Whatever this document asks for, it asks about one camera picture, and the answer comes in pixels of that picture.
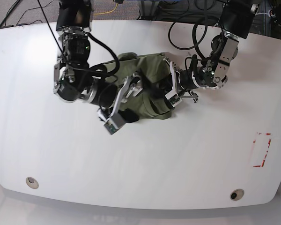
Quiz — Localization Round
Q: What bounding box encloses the red tape rectangle marking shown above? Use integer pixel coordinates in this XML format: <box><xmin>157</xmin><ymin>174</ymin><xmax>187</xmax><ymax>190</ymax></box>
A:
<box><xmin>250</xmin><ymin>132</ymin><xmax>272</xmax><ymax>168</ymax></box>

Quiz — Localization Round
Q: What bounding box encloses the green t-shirt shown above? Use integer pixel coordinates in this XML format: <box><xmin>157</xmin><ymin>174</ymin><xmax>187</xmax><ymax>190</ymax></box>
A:
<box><xmin>100</xmin><ymin>52</ymin><xmax>178</xmax><ymax>124</ymax></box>

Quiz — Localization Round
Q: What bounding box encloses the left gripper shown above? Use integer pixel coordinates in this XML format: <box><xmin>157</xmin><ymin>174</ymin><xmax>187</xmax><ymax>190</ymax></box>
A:
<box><xmin>154</xmin><ymin>57</ymin><xmax>199</xmax><ymax>107</ymax></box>

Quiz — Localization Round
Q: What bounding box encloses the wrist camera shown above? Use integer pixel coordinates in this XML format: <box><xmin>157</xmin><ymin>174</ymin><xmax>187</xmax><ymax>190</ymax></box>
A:
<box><xmin>104</xmin><ymin>113</ymin><xmax>126</xmax><ymax>135</ymax></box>
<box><xmin>169</xmin><ymin>95</ymin><xmax>182</xmax><ymax>107</ymax></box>

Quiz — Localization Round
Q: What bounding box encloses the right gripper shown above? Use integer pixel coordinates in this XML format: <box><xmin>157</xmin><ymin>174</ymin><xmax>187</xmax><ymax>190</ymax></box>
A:
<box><xmin>97</xmin><ymin>72</ymin><xmax>143</xmax><ymax>123</ymax></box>

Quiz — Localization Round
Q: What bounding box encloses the left table cable grommet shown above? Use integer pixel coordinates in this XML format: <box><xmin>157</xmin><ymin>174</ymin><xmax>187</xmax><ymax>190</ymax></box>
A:
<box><xmin>26</xmin><ymin>177</ymin><xmax>39</xmax><ymax>189</ymax></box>

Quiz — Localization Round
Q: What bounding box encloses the table cable grommet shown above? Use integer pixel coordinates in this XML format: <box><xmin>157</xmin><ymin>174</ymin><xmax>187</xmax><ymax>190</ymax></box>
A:
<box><xmin>230</xmin><ymin>189</ymin><xmax>244</xmax><ymax>201</ymax></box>
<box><xmin>26</xmin><ymin>177</ymin><xmax>39</xmax><ymax>189</ymax></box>

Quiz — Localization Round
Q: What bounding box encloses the yellow cable on floor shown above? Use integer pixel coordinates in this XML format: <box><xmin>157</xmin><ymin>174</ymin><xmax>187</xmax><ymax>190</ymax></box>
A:
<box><xmin>92</xmin><ymin>2</ymin><xmax>119</xmax><ymax>16</ymax></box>

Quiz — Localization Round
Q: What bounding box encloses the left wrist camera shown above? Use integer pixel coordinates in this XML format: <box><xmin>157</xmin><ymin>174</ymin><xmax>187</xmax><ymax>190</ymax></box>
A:
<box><xmin>169</xmin><ymin>95</ymin><xmax>182</xmax><ymax>107</ymax></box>

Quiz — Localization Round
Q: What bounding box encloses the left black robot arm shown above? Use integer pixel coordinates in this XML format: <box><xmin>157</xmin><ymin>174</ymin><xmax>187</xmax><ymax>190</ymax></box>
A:
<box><xmin>165</xmin><ymin>0</ymin><xmax>261</xmax><ymax>107</ymax></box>

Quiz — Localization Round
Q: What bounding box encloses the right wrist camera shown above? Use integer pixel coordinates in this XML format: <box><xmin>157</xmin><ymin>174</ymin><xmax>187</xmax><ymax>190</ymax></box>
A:
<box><xmin>104</xmin><ymin>113</ymin><xmax>126</xmax><ymax>135</ymax></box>

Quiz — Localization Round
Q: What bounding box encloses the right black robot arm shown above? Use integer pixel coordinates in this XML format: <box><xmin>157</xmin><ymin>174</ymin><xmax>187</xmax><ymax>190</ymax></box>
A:
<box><xmin>53</xmin><ymin>0</ymin><xmax>143</xmax><ymax>135</ymax></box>

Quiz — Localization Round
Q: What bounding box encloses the right table cable grommet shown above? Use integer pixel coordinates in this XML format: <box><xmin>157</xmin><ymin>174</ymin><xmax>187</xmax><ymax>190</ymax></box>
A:
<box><xmin>230</xmin><ymin>189</ymin><xmax>244</xmax><ymax>201</ymax></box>

